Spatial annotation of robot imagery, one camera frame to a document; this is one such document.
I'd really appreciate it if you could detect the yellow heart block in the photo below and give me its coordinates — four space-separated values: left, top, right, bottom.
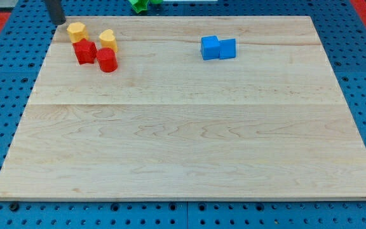
98 29 118 53

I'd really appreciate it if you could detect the blue angled block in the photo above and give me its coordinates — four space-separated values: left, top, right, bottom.
200 36 220 60

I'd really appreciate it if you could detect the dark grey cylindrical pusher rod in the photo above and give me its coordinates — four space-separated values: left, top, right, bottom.
44 0 66 25

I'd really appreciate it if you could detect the green star block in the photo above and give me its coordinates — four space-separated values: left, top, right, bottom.
128 0 149 13

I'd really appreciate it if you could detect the red cylinder block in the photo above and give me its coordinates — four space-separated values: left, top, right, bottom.
96 48 118 73

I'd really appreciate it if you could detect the red star block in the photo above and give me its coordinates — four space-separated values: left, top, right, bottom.
72 39 97 65

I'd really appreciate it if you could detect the blue cube block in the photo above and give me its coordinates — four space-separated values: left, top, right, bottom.
219 38 236 59

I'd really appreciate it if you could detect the green round block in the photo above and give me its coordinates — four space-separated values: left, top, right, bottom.
150 0 163 4

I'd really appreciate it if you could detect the yellow hexagon block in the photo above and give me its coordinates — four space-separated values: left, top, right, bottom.
67 22 89 43

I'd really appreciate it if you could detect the wooden board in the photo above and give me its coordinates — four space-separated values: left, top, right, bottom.
0 16 366 202

